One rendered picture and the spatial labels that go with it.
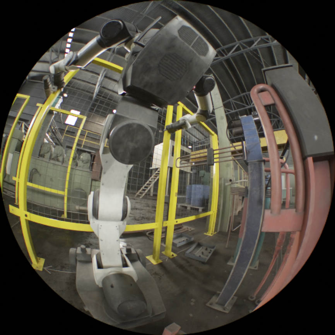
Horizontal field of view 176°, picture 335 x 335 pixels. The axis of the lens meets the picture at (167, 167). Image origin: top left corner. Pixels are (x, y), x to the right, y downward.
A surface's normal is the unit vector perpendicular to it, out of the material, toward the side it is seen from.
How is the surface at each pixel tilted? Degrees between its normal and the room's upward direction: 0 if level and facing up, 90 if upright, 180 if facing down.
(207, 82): 145
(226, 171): 90
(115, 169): 102
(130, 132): 126
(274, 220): 90
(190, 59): 140
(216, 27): 173
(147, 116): 81
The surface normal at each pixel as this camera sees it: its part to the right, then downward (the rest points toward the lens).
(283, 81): -0.74, -0.20
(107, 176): 0.55, 0.09
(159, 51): 0.39, 0.70
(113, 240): 0.59, -0.29
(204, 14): -0.17, 0.98
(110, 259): 0.57, -0.50
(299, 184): -0.91, -0.16
